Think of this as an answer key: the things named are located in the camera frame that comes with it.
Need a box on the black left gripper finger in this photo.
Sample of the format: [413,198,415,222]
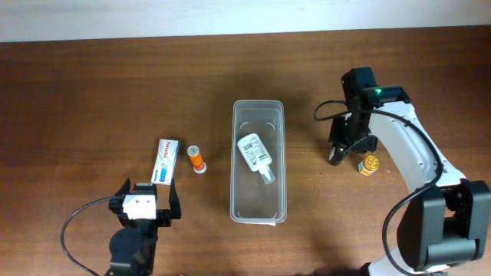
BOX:
[169,178,181,219]
[114,178,130,198]

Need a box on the orange tablet tube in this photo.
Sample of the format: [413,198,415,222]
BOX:
[186,145,207,174]

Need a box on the white squeeze bottle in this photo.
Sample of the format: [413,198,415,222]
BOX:
[237,133,275,185]

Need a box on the dark bottle white cap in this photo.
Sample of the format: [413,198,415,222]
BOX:
[328,145,347,166]

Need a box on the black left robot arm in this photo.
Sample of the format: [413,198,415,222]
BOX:
[106,179,182,276]

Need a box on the white Panadol box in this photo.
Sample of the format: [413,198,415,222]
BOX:
[150,139,180,186]

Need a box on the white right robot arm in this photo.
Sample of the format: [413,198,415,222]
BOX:
[329,87,490,275]

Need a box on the clear plastic container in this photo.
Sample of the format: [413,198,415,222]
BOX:
[230,100,287,225]

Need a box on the small jar gold lid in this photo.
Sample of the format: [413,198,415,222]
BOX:
[358,156,380,176]

